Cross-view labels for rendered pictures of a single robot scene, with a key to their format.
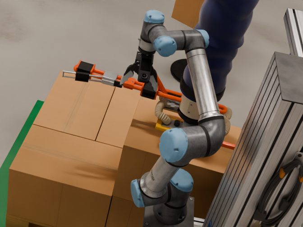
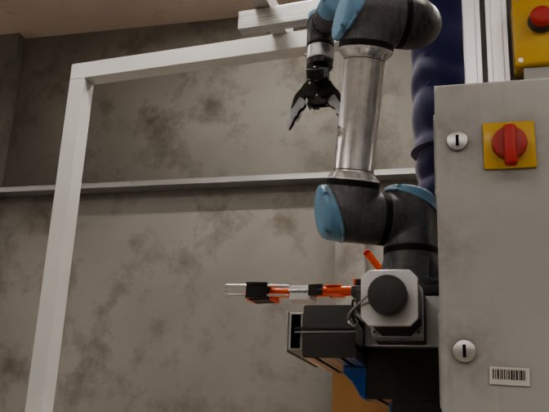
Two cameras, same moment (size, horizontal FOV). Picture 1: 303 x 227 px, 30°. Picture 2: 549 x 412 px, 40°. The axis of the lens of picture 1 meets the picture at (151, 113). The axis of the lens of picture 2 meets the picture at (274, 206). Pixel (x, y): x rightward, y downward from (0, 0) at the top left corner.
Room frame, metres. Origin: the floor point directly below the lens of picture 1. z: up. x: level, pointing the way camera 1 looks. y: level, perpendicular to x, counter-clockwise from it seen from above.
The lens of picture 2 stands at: (0.11, -0.45, 0.73)
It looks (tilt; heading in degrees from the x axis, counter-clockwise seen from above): 18 degrees up; 20
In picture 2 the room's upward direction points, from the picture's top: 2 degrees clockwise
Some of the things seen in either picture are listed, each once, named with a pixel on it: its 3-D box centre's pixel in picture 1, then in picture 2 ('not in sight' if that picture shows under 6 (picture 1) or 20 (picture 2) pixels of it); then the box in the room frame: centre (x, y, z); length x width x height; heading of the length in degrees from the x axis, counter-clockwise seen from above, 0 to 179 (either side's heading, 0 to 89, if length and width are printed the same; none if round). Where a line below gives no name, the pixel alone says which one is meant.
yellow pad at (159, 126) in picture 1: (189, 128); not in sight; (2.22, -0.21, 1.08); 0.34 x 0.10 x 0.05; 88
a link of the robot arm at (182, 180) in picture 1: (176, 186); (407, 219); (1.68, -0.18, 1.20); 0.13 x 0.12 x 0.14; 121
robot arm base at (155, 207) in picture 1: (172, 203); (411, 272); (1.68, -0.19, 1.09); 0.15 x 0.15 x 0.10
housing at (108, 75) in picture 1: (109, 78); (302, 294); (2.33, 0.25, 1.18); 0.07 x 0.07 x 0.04; 88
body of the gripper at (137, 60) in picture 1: (144, 58); (319, 84); (1.88, 0.08, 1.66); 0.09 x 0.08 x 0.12; 5
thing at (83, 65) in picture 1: (85, 69); (263, 293); (2.34, 0.39, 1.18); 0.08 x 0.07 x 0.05; 88
